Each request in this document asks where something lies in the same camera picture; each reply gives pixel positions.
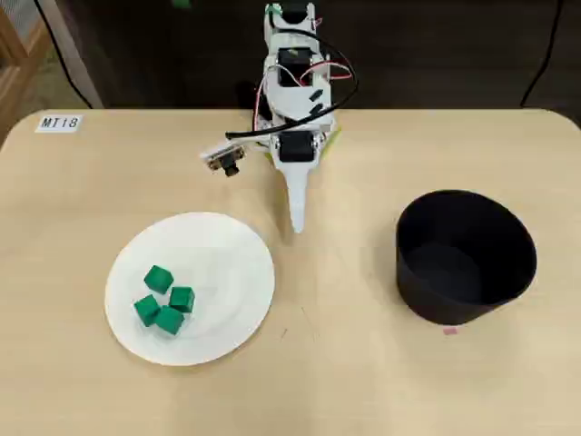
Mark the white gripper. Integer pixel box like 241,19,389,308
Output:
270,118,338,235

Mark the green cube block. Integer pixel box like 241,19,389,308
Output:
133,293,161,327
143,264,176,294
168,285,196,314
154,305,186,338

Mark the white paper plate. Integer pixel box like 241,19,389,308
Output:
103,211,277,367

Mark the black round pot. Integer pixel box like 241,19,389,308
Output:
394,189,538,327

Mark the white MT18 label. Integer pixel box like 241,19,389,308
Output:
34,114,84,134

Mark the thick black camera cable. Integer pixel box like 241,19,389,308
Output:
225,38,359,142

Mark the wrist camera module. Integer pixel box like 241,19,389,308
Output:
199,143,247,179

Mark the red servo wire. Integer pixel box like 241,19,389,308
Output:
299,58,356,87

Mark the thin black hanging cable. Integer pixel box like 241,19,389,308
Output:
35,0,94,110
519,0,562,109

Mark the light wooden furniture frame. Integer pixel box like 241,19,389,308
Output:
0,8,49,151

